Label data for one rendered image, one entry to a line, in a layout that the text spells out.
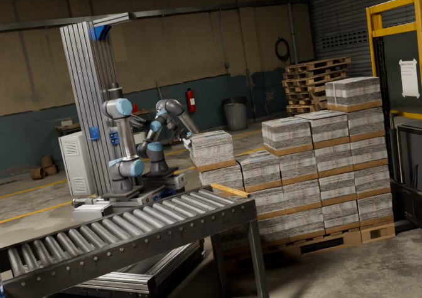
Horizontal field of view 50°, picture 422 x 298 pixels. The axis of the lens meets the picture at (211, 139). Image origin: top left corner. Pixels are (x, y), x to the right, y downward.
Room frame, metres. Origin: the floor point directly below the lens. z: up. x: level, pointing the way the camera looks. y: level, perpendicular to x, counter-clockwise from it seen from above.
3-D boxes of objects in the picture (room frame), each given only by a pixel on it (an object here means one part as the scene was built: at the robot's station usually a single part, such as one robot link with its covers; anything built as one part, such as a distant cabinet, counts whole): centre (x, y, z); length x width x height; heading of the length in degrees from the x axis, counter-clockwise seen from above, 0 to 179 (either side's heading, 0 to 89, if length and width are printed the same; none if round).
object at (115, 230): (2.36, 0.59, 0.77); 0.47 x 0.05 x 0.05; 28
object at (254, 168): (3.47, -0.45, 0.42); 1.17 x 0.39 x 0.83; 97
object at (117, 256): (2.17, 0.41, 0.74); 1.34 x 0.05 x 0.12; 118
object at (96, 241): (2.30, 0.70, 0.77); 0.47 x 0.05 x 0.05; 28
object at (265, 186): (3.47, -0.45, 0.40); 1.16 x 0.38 x 0.51; 97
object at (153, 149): (3.54, 0.45, 0.98); 0.13 x 0.12 x 0.14; 41
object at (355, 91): (3.57, -1.17, 0.65); 0.39 x 0.30 x 1.29; 7
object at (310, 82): (9.99, -2.55, 0.65); 1.33 x 0.94 x 1.30; 122
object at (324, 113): (3.51, -0.88, 1.06); 0.37 x 0.28 x 0.01; 8
